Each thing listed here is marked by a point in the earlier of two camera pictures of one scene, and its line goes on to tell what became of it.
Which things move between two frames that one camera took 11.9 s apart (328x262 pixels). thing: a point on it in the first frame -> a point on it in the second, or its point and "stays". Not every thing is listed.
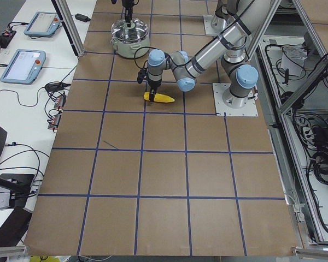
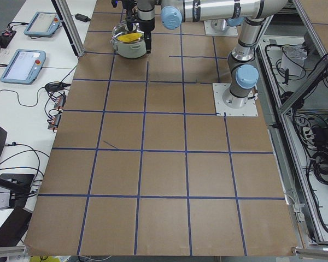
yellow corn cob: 159,97 -> 130,37
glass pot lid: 137,31 stays
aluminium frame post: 67,17 stays
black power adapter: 81,17 stays
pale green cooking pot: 131,50 stays
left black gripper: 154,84 -> 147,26
